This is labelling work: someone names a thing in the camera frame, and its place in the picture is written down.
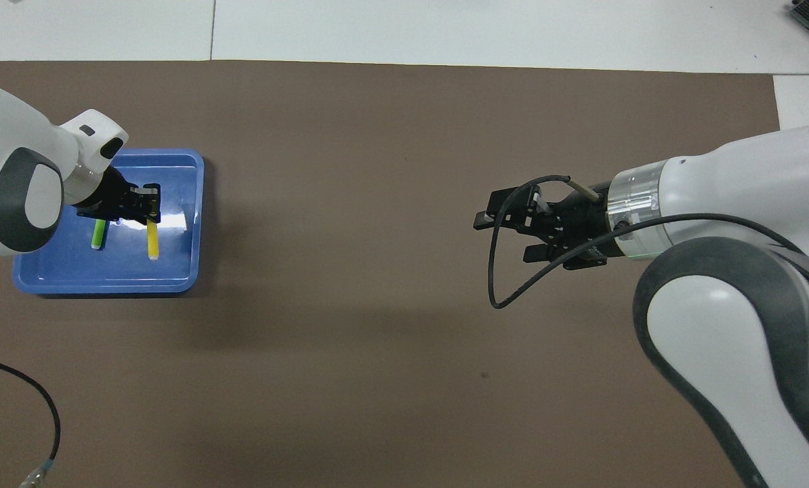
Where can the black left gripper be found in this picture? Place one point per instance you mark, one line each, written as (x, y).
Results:
(113, 203)

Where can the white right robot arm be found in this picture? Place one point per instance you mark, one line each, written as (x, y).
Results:
(736, 325)

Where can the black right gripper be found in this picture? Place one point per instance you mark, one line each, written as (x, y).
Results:
(581, 227)

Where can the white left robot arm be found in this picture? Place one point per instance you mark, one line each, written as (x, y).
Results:
(11, 156)

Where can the green marker pen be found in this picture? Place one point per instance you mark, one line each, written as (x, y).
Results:
(98, 236)

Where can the blue plastic tray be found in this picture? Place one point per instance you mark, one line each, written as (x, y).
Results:
(59, 271)

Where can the brown table mat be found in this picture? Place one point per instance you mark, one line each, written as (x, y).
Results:
(350, 339)

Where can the yellow marker pen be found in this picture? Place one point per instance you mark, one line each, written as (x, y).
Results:
(153, 240)

